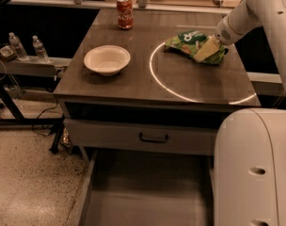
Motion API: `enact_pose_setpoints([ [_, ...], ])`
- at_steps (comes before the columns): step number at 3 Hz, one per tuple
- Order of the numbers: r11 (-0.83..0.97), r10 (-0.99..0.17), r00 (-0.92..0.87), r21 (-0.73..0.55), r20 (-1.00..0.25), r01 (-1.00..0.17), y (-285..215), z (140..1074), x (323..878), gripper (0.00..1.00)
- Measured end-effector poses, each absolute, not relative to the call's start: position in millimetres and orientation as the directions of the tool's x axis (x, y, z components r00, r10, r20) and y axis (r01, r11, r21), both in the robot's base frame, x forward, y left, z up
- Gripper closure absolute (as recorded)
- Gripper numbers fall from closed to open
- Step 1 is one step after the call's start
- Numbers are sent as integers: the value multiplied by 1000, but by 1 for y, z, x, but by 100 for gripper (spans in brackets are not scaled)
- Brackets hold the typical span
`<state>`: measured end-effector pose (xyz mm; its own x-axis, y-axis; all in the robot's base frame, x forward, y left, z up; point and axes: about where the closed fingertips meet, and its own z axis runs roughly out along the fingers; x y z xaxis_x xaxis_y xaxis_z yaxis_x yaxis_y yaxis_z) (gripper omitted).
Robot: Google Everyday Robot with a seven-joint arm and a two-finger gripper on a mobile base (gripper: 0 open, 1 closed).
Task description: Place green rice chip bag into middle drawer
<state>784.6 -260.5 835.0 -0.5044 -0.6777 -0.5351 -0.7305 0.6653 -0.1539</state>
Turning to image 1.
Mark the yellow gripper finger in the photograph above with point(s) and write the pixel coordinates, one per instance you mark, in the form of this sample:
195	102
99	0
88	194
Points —
210	47

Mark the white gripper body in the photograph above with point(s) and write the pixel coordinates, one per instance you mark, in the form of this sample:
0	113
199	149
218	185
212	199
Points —
224	32

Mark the green rice chip bag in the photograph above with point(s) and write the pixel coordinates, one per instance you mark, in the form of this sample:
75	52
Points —
190	41

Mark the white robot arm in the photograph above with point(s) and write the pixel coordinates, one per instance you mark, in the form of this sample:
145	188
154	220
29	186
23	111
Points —
250	146

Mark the grey drawer cabinet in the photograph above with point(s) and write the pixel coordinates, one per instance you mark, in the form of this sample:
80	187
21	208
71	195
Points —
157	87

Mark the grey top drawer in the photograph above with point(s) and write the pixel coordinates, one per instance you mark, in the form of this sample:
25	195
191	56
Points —
124	136

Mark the open grey middle drawer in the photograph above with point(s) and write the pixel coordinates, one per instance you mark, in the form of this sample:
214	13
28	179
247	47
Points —
129	188

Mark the red soda can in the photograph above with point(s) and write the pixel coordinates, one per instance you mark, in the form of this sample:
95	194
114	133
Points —
125	14

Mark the white bowl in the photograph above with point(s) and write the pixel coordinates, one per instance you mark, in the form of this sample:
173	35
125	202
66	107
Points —
107	60

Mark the clear water bottle right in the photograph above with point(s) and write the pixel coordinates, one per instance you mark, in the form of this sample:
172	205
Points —
40	50

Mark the clear water bottle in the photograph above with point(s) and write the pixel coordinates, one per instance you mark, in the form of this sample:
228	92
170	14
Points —
40	50
17	47

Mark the grey side bench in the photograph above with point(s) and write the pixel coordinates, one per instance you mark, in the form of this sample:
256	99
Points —
34	67

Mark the clear water bottle left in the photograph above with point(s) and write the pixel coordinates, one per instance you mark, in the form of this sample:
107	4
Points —
17	47

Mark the small bowl on bench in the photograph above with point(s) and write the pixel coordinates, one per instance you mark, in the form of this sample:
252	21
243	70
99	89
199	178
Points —
6	52

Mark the black drawer handle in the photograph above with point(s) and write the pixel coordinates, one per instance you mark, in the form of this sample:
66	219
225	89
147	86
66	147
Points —
159	140

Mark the grey back rail shelf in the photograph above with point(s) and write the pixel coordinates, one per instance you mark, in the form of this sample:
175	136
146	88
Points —
124	4

